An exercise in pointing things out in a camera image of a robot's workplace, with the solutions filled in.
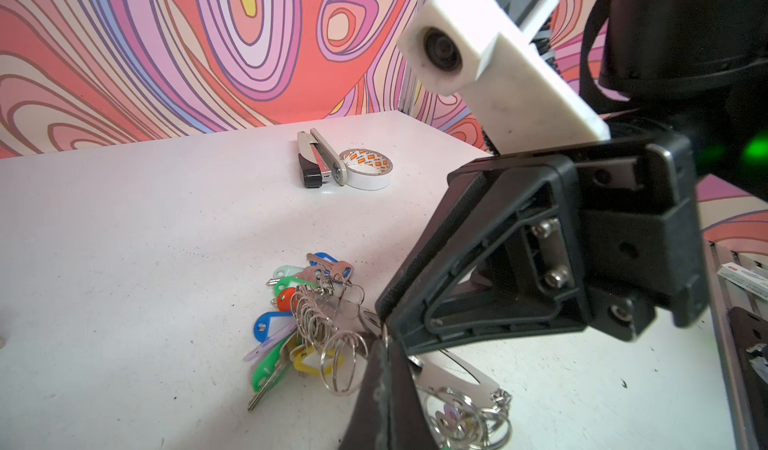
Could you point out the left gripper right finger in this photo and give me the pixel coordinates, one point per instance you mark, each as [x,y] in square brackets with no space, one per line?
[408,427]

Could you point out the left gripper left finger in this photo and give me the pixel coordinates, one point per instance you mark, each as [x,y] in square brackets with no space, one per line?
[368,428]

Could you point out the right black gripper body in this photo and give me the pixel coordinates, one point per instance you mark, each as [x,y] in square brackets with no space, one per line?
[639,234]

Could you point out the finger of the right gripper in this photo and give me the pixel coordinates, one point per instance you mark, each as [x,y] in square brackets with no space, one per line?
[499,259]

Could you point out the large keyring with coloured keys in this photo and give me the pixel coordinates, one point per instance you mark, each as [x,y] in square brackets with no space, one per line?
[319,327]

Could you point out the small white card tag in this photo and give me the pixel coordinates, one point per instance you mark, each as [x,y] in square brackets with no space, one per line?
[748,280]

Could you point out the clear tape roll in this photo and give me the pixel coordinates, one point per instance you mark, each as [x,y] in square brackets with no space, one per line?
[367,170]

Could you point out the silver black stapler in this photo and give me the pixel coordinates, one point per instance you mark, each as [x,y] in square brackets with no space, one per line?
[318,162]

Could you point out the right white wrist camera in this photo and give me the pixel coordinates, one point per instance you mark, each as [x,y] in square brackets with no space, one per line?
[472,48]

